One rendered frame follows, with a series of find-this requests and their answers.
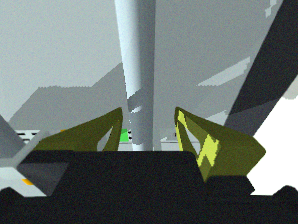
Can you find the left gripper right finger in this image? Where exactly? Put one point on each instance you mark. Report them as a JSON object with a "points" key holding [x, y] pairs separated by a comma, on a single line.
{"points": [[223, 151]]}

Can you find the black wall panel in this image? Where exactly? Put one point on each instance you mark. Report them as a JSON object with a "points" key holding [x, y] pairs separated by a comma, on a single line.
{"points": [[227, 61]]}

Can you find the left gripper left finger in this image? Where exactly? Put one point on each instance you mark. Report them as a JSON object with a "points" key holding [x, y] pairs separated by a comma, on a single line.
{"points": [[85, 137]]}

